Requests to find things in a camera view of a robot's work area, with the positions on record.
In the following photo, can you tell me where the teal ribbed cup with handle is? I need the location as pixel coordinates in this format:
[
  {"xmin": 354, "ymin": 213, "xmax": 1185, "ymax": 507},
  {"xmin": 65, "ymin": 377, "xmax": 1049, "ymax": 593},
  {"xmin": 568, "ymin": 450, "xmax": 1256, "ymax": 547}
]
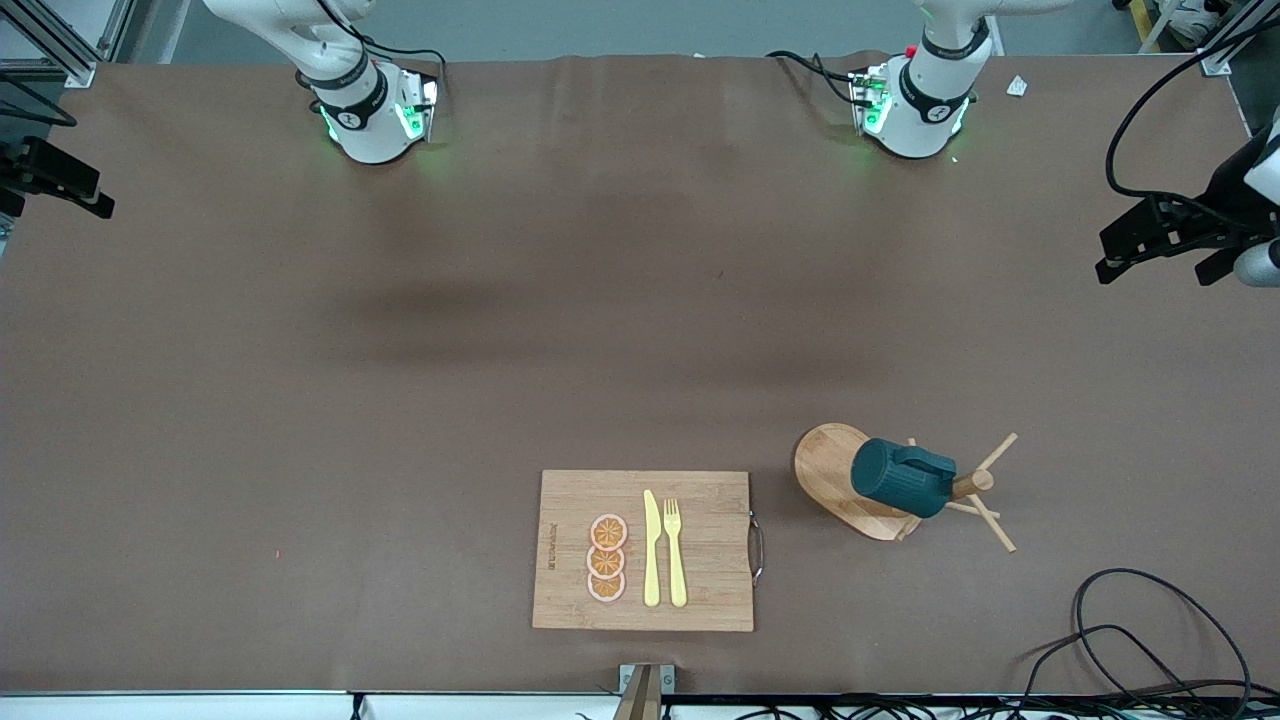
[{"xmin": 850, "ymin": 437, "xmax": 958, "ymax": 519}]

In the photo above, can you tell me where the wooden cup rack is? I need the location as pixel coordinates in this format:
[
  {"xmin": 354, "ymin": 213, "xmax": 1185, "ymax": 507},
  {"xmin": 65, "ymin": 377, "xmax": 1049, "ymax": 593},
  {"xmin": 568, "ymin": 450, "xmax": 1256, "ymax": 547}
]
[{"xmin": 793, "ymin": 422, "xmax": 1019, "ymax": 554}]

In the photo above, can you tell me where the bamboo cutting board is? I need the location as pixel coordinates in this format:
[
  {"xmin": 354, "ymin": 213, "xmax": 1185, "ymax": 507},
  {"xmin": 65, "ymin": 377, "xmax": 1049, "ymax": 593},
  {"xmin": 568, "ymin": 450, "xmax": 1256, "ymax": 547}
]
[{"xmin": 532, "ymin": 470, "xmax": 756, "ymax": 633}]

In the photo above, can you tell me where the yellow plastic fork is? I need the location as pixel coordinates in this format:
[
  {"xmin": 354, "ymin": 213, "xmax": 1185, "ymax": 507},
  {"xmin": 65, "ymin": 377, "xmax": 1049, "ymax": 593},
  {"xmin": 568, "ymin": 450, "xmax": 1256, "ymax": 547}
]
[{"xmin": 663, "ymin": 498, "xmax": 689, "ymax": 609}]

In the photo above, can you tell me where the yellow plastic knife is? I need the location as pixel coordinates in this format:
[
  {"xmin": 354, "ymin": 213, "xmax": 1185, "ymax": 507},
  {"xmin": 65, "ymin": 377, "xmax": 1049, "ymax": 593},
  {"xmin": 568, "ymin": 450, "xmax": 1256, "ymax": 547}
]
[{"xmin": 643, "ymin": 489, "xmax": 662, "ymax": 608}]

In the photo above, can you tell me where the aluminium frame profile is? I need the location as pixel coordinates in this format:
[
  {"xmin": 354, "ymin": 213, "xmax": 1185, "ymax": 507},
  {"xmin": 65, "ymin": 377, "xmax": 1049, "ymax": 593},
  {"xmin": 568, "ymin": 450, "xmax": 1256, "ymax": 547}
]
[
  {"xmin": 0, "ymin": 0, "xmax": 98, "ymax": 89},
  {"xmin": 1198, "ymin": 0, "xmax": 1280, "ymax": 77}
]

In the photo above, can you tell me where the large looped black cable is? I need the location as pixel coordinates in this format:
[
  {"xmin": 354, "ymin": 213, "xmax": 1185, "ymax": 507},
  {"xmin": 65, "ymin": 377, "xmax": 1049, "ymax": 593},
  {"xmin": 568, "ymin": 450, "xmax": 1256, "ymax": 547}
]
[{"xmin": 1072, "ymin": 568, "xmax": 1254, "ymax": 713}]

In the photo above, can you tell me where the small looped black cable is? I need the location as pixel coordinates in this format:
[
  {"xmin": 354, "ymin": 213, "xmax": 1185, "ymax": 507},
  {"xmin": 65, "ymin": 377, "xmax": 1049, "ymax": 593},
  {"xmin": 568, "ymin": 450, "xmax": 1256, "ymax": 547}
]
[{"xmin": 1020, "ymin": 625, "xmax": 1251, "ymax": 706}]

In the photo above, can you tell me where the black arm base cable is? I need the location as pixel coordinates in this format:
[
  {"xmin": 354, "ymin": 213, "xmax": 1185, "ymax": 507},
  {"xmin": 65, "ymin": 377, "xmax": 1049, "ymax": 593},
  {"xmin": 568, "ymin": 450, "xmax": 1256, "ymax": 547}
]
[{"xmin": 765, "ymin": 50, "xmax": 863, "ymax": 107}]

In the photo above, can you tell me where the black cable bundle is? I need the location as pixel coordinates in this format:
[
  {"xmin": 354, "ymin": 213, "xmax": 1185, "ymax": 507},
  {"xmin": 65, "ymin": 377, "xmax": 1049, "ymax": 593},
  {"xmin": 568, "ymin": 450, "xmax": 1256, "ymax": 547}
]
[{"xmin": 680, "ymin": 693, "xmax": 1280, "ymax": 720}]

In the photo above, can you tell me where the metal bracket with brown bar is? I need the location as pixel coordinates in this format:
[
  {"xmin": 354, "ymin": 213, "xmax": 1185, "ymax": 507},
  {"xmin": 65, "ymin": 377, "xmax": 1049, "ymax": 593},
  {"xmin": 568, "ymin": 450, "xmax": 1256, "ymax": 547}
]
[{"xmin": 612, "ymin": 663, "xmax": 676, "ymax": 720}]

